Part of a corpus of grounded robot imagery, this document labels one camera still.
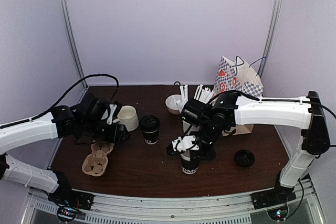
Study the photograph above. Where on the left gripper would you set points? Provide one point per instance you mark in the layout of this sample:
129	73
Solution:
112	137

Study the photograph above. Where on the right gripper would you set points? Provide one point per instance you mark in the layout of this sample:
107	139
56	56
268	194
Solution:
209	155

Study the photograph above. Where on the black paper coffee cup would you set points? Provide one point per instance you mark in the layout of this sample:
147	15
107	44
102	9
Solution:
151	137
189	166

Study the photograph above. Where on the black plastic cup lid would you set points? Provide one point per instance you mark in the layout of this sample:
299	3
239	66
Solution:
244	158
149	123

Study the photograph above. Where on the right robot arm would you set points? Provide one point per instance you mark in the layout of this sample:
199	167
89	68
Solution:
232	108

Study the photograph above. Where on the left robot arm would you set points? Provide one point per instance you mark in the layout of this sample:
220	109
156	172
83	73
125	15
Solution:
56	122

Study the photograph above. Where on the checkered paper takeout bag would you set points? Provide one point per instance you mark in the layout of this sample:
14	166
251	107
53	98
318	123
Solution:
237	75

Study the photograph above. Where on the cream ribbed ceramic mug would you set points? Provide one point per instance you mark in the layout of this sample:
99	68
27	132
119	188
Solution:
128	117

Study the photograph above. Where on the brown pulp cup carrier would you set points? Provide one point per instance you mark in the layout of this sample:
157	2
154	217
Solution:
95	163

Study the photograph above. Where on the white ceramic bowl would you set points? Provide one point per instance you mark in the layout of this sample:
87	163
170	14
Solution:
175	103

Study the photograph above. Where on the white cup of straws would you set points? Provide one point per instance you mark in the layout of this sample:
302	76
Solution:
201	93

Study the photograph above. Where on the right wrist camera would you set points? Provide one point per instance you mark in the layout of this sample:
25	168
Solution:
195	112

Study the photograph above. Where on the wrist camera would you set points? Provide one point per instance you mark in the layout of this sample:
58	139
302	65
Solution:
195	112
91	107

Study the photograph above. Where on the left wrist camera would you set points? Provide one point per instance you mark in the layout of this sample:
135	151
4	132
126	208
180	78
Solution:
91	107

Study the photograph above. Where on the aluminium front rail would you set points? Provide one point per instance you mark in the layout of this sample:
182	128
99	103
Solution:
234	208

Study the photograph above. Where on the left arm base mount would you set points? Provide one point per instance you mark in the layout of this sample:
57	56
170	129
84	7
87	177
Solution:
71	207

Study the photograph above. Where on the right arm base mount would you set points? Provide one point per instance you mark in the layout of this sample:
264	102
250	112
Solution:
275	203

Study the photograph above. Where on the right aluminium corner post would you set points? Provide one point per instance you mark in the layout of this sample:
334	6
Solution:
270	35

